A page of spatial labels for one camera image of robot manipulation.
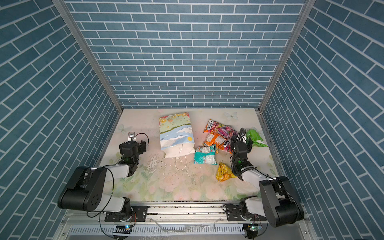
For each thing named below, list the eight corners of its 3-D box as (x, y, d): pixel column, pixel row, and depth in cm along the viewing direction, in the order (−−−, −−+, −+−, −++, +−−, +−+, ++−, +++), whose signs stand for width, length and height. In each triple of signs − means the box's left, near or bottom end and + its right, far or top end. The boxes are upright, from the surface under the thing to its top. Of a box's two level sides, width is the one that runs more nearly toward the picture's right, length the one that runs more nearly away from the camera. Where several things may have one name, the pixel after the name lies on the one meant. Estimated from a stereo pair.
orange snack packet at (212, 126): (203, 132, 109) (203, 128, 106) (209, 122, 115) (209, 118, 112) (216, 138, 106) (217, 134, 102) (222, 127, 112) (223, 123, 109)
